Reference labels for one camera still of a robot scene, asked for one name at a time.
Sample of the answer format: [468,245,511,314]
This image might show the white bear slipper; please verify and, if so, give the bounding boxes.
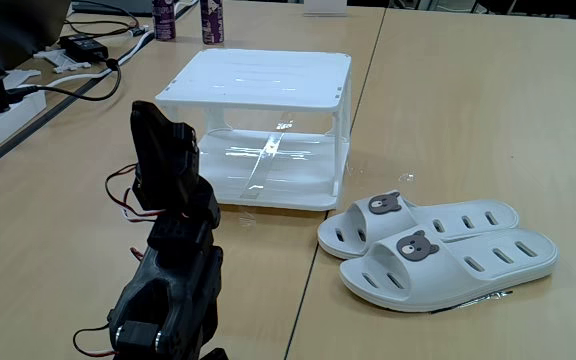
[338,227,560,314]
[316,189,521,260]

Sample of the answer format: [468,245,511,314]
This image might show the white two-tier box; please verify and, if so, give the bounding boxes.
[155,48,353,212]

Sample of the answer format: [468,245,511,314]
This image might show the black power adapter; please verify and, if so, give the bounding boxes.
[59,33,110,63]

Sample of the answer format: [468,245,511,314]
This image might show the purple drink can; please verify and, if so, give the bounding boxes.
[151,0,177,42]
[199,0,225,46]

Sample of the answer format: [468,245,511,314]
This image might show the white plastic parts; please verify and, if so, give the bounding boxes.
[32,48,92,75]

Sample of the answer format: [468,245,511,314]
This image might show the black flat device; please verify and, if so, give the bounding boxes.
[71,0,155,18]

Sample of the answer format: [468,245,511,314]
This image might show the white flat paper piece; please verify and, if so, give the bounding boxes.
[2,68,42,91]

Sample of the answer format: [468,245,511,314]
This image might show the dark laptop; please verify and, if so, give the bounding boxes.
[0,0,73,74]

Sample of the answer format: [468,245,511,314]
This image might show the white card stand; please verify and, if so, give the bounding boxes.
[302,0,349,18]

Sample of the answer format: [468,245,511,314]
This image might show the silver foil scrap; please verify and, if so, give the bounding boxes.
[430,288,514,315]

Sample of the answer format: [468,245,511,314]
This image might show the black adapter cable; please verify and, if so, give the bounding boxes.
[5,58,122,103]

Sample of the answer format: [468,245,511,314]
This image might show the white cable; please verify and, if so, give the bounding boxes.
[42,29,155,89]

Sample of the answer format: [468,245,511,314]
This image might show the black looped cable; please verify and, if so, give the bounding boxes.
[65,0,142,39]

